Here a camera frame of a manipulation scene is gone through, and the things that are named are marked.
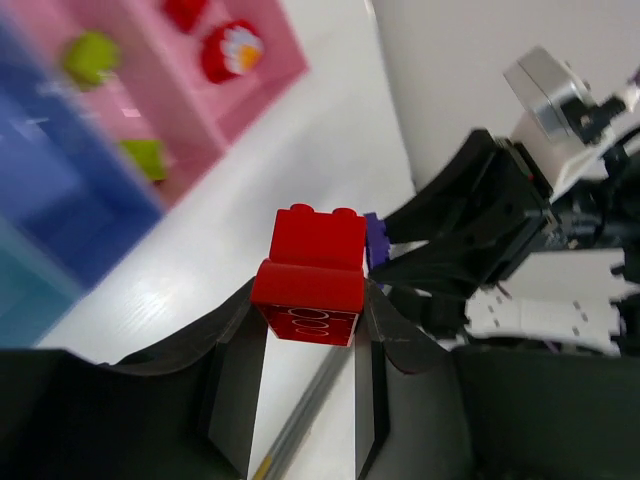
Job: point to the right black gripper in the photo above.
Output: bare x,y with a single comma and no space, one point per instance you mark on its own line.
513,209

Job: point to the red white lego piece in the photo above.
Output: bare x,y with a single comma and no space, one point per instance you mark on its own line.
231,50

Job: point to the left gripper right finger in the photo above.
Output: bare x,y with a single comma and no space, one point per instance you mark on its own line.
474,412

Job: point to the large pink bin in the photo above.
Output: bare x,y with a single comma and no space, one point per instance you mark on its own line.
229,108

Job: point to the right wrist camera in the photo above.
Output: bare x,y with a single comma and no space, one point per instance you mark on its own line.
564,130

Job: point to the blue lego brick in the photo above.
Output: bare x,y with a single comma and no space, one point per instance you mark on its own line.
377,247

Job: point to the small pink bin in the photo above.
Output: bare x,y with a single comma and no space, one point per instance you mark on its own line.
147,95

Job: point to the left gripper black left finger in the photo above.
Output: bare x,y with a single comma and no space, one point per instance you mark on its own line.
181,408

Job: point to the yellow green lego block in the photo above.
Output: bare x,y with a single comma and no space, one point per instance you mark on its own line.
90,58

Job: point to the light blue bin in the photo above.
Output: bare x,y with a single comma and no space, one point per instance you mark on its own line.
35,292

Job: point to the dark blue bin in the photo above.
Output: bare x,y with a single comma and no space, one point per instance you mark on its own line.
61,180

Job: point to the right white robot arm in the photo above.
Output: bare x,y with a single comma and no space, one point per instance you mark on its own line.
577,290

